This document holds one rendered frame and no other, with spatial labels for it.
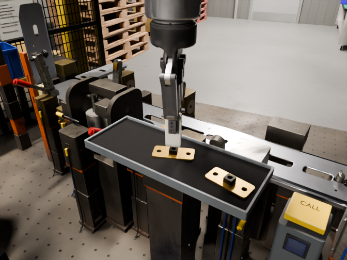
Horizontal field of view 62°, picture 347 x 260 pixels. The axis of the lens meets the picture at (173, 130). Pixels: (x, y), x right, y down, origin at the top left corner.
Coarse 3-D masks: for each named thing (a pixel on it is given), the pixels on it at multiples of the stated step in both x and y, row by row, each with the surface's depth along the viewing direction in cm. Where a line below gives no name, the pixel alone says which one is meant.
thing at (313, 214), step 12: (288, 204) 47; (300, 204) 46; (312, 204) 46; (324, 204) 46; (288, 216) 45; (300, 216) 44; (312, 216) 44; (324, 216) 44; (312, 228) 43; (324, 228) 42
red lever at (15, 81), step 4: (16, 80) 98; (20, 80) 98; (16, 84) 98; (20, 84) 98; (24, 84) 100; (28, 84) 101; (32, 84) 103; (32, 88) 103; (36, 88) 104; (40, 88) 105; (44, 88) 107; (48, 92) 109
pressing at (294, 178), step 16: (64, 96) 121; (144, 112) 109; (160, 112) 109; (192, 128) 99; (224, 128) 99; (272, 144) 90; (288, 160) 83; (304, 160) 83; (320, 160) 83; (272, 176) 76; (288, 176) 77; (304, 176) 77; (304, 192) 72; (320, 192) 71; (336, 192) 72
